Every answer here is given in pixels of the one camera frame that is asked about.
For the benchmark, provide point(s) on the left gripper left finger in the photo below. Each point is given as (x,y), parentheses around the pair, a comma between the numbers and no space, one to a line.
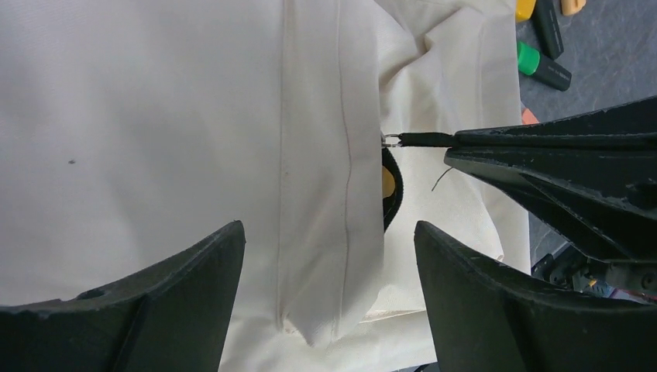
(171,316)

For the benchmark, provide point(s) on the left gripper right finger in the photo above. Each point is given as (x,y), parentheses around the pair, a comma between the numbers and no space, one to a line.
(487,316)

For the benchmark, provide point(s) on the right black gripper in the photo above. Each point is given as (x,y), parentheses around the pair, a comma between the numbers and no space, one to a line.
(601,201)

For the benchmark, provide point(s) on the grey orange highlighter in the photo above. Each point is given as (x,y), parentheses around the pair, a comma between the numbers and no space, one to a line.
(528,117)

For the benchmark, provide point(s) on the green black highlighter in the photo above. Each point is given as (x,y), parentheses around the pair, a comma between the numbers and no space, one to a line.
(534,64)

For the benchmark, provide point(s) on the purple black highlighter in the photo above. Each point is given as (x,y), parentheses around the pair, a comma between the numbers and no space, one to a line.
(546,25)

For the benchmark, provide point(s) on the light orange highlighter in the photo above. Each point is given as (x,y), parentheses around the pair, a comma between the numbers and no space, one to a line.
(572,7)

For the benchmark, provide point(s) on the cream canvas backpack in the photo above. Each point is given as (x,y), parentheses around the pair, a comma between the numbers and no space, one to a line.
(132,129)

